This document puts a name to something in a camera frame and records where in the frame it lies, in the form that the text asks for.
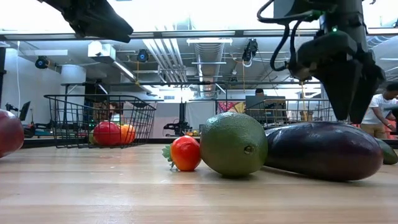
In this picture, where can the green cucumber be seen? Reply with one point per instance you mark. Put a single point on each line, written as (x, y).
(388, 154)

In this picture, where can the black hanging ceiling device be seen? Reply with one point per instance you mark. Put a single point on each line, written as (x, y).
(250, 49)

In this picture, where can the black overhead frame beam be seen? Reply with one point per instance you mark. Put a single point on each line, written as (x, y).
(239, 32)

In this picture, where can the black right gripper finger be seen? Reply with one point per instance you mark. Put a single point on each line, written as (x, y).
(342, 90)
(370, 87)

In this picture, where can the small green lime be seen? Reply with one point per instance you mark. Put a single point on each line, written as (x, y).
(91, 138)

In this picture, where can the white ribbed air duct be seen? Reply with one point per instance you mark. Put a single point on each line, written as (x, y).
(381, 40)

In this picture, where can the black ceiling spotlight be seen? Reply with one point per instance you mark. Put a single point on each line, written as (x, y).
(42, 62)
(143, 56)

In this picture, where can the small black monitor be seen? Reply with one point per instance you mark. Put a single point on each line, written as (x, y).
(25, 110)

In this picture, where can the dark computer monitor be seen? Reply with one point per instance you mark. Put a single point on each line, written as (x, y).
(264, 105)

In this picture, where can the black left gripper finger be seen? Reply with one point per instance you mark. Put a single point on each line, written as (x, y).
(102, 21)

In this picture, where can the small red-orange tomato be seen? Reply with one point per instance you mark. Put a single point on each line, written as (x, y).
(186, 154)

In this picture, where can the white ceiling box unit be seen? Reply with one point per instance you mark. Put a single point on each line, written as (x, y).
(99, 49)

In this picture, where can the person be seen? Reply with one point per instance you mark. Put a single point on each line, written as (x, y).
(377, 109)
(259, 92)

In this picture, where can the silver ribbed air duct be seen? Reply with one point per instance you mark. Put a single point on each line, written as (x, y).
(209, 53)

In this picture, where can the orange bell pepper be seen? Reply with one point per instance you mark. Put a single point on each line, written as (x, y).
(129, 133)

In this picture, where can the green avocado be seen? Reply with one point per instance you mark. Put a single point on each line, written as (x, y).
(230, 146)

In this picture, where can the white ceiling light fixture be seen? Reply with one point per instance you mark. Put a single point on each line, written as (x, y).
(209, 40)

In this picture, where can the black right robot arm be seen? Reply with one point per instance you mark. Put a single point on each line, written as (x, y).
(348, 12)

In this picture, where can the colourful patterned cloth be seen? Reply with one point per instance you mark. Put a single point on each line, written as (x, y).
(231, 107)

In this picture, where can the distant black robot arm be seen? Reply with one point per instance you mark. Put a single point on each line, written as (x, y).
(182, 115)

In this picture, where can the dark red apple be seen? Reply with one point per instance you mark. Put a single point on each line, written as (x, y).
(9, 133)

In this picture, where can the purple eggplant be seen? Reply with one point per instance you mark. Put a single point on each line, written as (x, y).
(323, 149)

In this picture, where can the black table frame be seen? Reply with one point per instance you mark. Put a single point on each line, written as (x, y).
(40, 142)

